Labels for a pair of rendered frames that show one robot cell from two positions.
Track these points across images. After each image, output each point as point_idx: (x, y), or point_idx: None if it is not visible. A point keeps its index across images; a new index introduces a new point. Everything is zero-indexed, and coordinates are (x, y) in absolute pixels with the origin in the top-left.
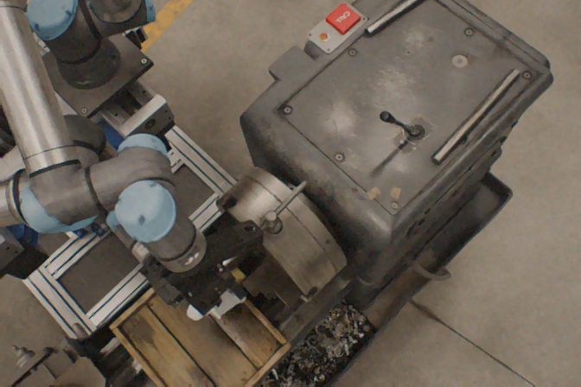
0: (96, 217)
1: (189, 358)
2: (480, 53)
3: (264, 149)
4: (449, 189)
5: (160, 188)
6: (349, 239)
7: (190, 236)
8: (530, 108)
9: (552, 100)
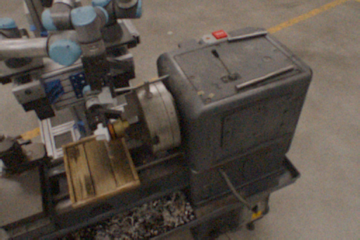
0: (74, 60)
1: (88, 172)
2: (278, 58)
3: (162, 72)
4: (245, 117)
5: (92, 7)
6: (184, 121)
7: (97, 36)
8: (337, 166)
9: (351, 166)
